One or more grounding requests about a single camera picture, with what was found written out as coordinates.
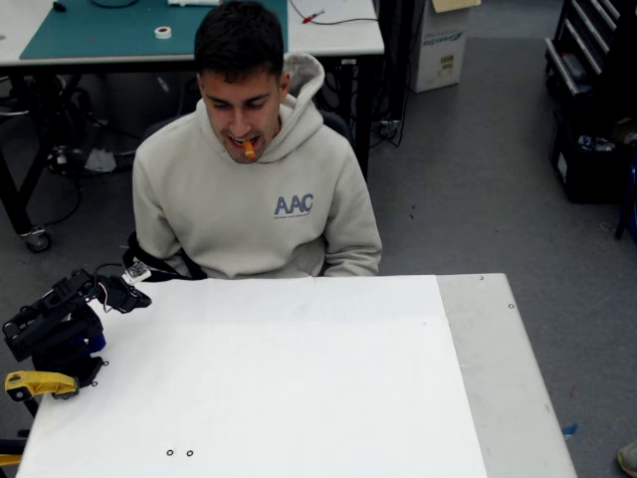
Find grey caster wheel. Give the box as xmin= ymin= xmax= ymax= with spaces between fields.
xmin=22 ymin=226 xmax=53 ymax=253

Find yellow clamp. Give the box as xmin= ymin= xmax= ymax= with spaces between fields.
xmin=0 ymin=437 xmax=25 ymax=469
xmin=4 ymin=370 xmax=81 ymax=402

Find man in beige hoodie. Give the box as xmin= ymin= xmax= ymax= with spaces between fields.
xmin=132 ymin=0 xmax=383 ymax=279

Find white paper sheet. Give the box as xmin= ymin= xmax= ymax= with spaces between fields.
xmin=17 ymin=274 xmax=489 ymax=478

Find green cutting mat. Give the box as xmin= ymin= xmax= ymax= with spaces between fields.
xmin=19 ymin=0 xmax=290 ymax=61

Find white workbench with black legs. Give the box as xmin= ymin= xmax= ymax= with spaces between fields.
xmin=0 ymin=0 xmax=387 ymax=253

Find white cardboard box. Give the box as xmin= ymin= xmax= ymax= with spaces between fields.
xmin=410 ymin=0 xmax=483 ymax=95

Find black storage bin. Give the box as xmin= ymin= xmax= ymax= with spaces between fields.
xmin=549 ymin=107 xmax=637 ymax=205

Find black tool cart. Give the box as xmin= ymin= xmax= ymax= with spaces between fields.
xmin=543 ymin=0 xmax=637 ymax=104

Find grey shoe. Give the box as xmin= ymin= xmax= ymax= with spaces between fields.
xmin=616 ymin=441 xmax=637 ymax=477

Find small white gripper camera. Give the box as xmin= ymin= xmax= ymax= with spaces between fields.
xmin=121 ymin=263 xmax=151 ymax=286

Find thin cable on workbench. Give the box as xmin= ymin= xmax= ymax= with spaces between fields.
xmin=288 ymin=0 xmax=379 ymax=27

